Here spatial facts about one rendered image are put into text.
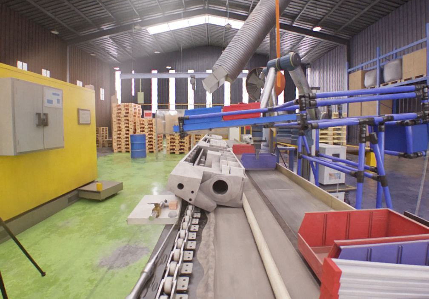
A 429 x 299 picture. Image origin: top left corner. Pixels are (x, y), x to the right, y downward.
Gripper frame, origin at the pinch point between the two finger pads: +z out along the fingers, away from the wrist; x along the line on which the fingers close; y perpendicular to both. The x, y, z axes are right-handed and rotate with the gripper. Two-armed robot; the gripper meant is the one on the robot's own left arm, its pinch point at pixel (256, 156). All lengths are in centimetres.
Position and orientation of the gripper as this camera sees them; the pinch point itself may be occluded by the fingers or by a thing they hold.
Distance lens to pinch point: 205.2
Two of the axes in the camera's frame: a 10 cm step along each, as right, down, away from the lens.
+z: 0.0, 10.0, 0.6
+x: 0.0, 0.6, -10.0
